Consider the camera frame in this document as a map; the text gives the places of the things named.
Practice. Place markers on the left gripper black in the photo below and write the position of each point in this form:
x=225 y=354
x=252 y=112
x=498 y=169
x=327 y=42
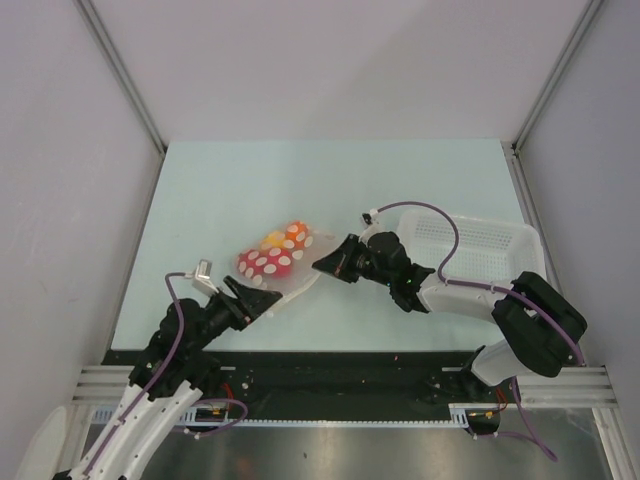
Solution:
x=250 y=302

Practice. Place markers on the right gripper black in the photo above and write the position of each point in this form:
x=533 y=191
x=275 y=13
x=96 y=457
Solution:
x=338 y=263

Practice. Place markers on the clear polka dot zip bag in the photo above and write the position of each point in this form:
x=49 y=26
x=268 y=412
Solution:
x=303 y=276

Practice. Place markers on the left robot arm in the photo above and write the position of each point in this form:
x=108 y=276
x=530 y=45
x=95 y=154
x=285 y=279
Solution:
x=171 y=374

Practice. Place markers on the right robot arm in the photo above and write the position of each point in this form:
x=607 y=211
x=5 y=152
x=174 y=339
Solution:
x=540 y=328

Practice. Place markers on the red fake fruit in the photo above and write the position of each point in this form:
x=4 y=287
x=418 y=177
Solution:
x=260 y=266

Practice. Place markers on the orange fake fruit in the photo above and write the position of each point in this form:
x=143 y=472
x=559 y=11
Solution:
x=296 y=235

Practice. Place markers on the yellow fake fruit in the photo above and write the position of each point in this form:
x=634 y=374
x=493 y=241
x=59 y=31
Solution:
x=274 y=239

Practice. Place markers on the white perforated plastic basket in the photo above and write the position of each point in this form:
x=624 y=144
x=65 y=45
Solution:
x=473 y=254

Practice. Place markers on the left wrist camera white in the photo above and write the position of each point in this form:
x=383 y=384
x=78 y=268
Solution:
x=201 y=280

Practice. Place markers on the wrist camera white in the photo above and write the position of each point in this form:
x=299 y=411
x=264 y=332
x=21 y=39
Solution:
x=201 y=280
x=372 y=225

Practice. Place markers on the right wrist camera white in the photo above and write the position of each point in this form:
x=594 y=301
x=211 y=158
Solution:
x=372 y=225

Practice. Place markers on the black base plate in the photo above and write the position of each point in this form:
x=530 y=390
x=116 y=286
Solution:
x=351 y=385

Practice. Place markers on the white slotted cable duct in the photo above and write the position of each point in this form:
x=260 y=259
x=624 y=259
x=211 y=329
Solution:
x=450 y=417

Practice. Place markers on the right aluminium side rail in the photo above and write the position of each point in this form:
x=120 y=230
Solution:
x=529 y=209

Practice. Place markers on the left aluminium frame post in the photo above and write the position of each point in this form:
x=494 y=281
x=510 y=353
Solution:
x=108 y=49

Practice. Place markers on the aluminium frame post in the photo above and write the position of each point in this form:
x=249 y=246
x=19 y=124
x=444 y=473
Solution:
x=586 y=21
x=108 y=49

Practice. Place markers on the right aluminium frame post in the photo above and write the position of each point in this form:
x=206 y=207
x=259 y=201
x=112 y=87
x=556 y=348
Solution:
x=586 y=21

